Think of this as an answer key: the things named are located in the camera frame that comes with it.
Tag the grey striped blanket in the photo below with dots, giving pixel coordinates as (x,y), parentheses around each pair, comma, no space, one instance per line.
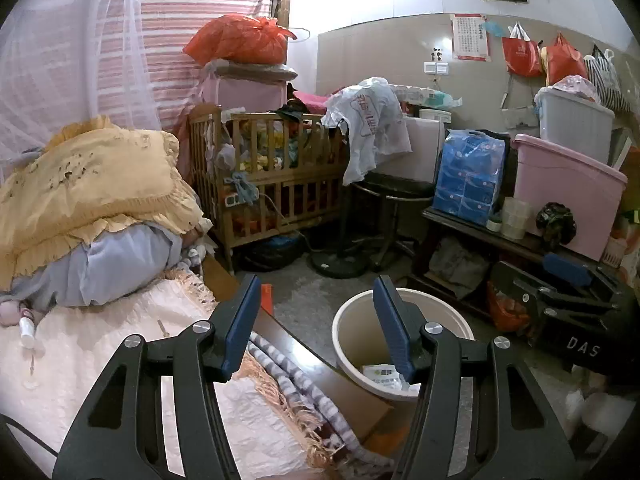
(295,375)

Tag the dark camouflage cloth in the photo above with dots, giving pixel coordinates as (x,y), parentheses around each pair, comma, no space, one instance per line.
(555,222)

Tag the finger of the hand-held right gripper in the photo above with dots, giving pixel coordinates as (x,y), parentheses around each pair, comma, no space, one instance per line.
(565,267)
(520,282)

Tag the black white striped bag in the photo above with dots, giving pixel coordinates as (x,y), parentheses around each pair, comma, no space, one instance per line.
(607,80)

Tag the blue tissue pack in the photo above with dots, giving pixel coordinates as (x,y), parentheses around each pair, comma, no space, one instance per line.
(467,175)

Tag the orange shopping bag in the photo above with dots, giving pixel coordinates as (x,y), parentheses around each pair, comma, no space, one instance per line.
(565,62)

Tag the pink fabric storage box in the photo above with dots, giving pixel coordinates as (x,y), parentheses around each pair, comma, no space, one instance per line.
(240,92)

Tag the blue cloth strip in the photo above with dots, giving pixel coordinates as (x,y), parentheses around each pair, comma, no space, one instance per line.
(245,187)

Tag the red plastic bag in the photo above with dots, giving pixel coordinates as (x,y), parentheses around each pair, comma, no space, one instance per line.
(235,40)

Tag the white bottle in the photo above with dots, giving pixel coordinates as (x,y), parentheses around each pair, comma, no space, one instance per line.
(27,332)

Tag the black fan base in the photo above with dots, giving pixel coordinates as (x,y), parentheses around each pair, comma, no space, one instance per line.
(340,265)

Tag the wooden bed frame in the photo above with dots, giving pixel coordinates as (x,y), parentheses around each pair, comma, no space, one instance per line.
(300,355)

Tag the red shopping bag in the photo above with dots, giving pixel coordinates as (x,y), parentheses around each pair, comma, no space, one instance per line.
(520,55)

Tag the white mosquito net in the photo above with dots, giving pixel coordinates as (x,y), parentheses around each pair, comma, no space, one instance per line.
(50,60)

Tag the pink plastic storage box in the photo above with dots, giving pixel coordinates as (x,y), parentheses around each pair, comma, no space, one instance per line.
(570,185)

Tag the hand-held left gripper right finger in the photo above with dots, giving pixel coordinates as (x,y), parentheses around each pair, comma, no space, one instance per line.
(395,330)

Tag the yellow frilled blanket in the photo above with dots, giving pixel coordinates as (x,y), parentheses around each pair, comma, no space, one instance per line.
(90,175)

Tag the white plastic bag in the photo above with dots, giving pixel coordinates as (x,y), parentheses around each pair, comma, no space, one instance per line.
(370,120)

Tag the pink striped curtain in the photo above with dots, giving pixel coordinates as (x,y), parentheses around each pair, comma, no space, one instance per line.
(165,60)

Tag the white power strip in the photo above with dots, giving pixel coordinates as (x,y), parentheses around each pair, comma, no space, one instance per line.
(235,201)

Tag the red paper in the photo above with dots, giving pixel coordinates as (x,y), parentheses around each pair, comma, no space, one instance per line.
(266,297)

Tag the dark wooden bench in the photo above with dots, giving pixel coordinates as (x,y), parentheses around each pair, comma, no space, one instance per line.
(470,232)

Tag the toilet paper pack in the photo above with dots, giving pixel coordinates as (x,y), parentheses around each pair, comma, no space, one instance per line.
(425,95)

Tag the red wall calendar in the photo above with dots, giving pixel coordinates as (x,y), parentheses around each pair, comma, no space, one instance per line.
(470,35)

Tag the wooden crib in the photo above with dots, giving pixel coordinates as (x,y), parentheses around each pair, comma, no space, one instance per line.
(280,178)

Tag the cream plastic bin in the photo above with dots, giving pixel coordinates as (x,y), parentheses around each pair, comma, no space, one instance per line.
(360,330)

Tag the white wall switch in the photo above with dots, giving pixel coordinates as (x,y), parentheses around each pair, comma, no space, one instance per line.
(436,68)

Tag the grey bag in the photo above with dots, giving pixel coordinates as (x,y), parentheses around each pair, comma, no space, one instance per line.
(457,267)

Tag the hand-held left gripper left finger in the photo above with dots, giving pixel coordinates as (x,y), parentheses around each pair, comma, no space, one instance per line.
(240,330)

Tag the clear plastic storage box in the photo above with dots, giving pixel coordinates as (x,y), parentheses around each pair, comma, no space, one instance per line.
(575,125)

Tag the black stool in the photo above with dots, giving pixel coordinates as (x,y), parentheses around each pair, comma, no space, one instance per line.
(395,187)

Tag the pink bottle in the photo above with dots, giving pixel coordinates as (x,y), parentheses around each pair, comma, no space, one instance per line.
(12,312)

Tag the stack of plastic cups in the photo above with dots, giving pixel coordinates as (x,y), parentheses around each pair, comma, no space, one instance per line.
(515,217)

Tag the grey quilt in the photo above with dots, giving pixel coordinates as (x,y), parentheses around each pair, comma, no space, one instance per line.
(115,260)

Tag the pink quilted bedspread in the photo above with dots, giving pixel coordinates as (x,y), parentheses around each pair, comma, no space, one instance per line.
(100,320)

